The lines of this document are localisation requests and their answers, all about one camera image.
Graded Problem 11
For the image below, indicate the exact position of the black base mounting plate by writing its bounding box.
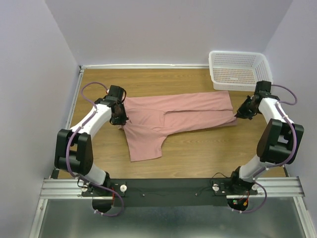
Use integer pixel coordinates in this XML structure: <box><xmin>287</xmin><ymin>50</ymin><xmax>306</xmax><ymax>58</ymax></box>
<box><xmin>81</xmin><ymin>178</ymin><xmax>257</xmax><ymax>212</ymax></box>

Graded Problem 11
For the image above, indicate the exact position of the white plastic basket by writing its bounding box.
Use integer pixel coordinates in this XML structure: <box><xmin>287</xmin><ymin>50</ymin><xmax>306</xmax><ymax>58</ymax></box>
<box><xmin>209</xmin><ymin>51</ymin><xmax>273</xmax><ymax>92</ymax></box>

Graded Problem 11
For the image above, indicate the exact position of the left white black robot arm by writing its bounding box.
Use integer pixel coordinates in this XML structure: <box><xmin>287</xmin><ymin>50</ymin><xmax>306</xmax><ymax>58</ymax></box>
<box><xmin>54</xmin><ymin>83</ymin><xmax>128</xmax><ymax>196</ymax></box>

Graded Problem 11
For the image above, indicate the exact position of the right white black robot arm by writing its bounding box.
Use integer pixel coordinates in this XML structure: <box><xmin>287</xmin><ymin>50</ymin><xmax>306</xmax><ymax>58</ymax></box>
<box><xmin>228</xmin><ymin>81</ymin><xmax>304</xmax><ymax>194</ymax></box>

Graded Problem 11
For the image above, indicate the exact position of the front aluminium frame rail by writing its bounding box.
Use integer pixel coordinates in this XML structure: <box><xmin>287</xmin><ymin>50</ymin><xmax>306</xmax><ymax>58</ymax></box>
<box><xmin>40</xmin><ymin>177</ymin><xmax>305</xmax><ymax>200</ymax></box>

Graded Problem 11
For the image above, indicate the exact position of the pink printed t shirt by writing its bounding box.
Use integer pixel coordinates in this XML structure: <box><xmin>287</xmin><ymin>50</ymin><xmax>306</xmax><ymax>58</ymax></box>
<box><xmin>123</xmin><ymin>91</ymin><xmax>237</xmax><ymax>162</ymax></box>

